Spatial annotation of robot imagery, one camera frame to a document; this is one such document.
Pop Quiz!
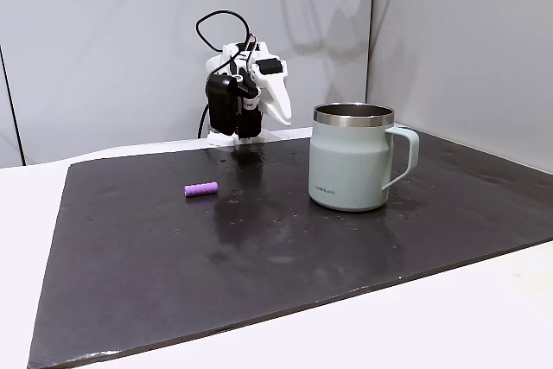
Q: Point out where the purple ribbed pen grip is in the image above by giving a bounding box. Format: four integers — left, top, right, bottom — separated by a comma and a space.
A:
184, 181, 219, 199

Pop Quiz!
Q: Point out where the pale green steel-rimmed mug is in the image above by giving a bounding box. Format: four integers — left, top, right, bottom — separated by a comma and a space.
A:
308, 102, 421, 213

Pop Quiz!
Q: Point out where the black table mat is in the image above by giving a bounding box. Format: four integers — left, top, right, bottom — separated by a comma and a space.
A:
26, 128, 553, 369

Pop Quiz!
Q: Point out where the black oval camera box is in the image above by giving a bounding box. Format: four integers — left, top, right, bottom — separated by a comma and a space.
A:
206, 73, 240, 137

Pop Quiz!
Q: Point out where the black power cable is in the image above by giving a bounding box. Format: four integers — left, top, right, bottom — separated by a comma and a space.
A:
197, 104, 210, 140

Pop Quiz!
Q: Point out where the black looped camera cable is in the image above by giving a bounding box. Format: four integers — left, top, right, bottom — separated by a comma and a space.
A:
194, 9, 261, 81

